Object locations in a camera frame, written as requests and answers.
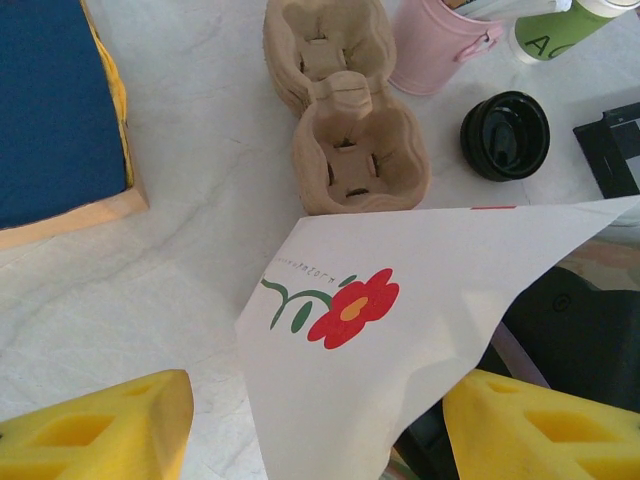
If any yellow napkin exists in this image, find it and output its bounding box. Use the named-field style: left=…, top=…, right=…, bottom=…
left=82, top=0, right=136, bottom=191

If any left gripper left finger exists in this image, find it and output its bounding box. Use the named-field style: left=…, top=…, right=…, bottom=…
left=0, top=369, right=195, bottom=480

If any pink straw holder cup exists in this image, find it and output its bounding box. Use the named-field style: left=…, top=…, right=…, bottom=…
left=389, top=0, right=504, bottom=96

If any white flower paper bag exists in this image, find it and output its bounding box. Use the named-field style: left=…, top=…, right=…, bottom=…
left=234, top=194, right=640, bottom=480

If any stack of black lids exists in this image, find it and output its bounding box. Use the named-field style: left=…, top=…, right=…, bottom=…
left=459, top=89, right=551, bottom=184

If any black grey chessboard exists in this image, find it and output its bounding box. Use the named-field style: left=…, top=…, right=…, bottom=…
left=572, top=102, right=640, bottom=199

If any stack of green paper cups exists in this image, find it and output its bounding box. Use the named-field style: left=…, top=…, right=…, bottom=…
left=514, top=0, right=631, bottom=64

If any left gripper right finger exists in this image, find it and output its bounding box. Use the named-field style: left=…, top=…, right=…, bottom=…
left=444, top=372, right=640, bottom=480

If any white wrapped straw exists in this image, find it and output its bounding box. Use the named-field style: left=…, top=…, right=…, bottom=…
left=452, top=0, right=571, bottom=19

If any stack of pulp cup carriers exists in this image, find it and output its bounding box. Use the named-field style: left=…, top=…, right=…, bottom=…
left=262, top=0, right=431, bottom=216

